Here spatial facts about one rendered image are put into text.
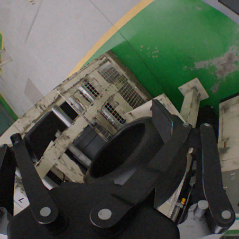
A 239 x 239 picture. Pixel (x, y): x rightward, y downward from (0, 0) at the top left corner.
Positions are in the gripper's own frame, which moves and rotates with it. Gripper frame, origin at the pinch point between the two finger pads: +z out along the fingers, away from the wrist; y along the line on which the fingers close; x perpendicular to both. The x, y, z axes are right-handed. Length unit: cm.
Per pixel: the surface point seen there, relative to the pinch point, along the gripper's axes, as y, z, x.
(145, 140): 11.8, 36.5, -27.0
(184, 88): 78, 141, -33
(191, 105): 69, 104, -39
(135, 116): 14, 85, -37
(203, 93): 97, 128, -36
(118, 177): -0.5, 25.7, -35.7
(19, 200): -52, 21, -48
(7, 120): -664, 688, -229
